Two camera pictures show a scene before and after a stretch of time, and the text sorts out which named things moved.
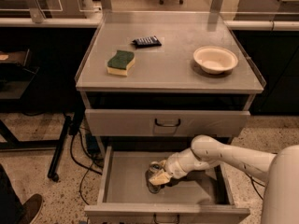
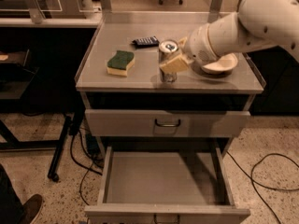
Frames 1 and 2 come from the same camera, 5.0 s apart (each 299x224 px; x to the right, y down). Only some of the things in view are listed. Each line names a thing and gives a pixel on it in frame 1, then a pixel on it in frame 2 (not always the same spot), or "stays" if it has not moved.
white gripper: [172, 166] → [197, 46]
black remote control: [149, 41] stays
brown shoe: [32, 207] stays
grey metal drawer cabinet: [153, 81] stays
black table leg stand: [13, 143] stays
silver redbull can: [154, 167] → [167, 48]
